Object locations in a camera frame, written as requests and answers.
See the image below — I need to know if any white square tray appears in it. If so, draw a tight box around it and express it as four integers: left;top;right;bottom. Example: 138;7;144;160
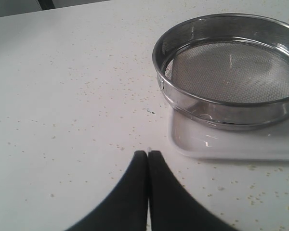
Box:
168;109;289;161

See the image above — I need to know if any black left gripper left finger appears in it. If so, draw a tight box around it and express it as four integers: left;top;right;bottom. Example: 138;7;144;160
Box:
68;151;148;231

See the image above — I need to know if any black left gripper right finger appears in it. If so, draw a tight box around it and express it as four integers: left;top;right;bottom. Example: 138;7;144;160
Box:
148;151;235;231

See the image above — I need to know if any round steel mesh sieve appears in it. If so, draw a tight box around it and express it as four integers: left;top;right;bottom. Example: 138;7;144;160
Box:
152;13;289;131

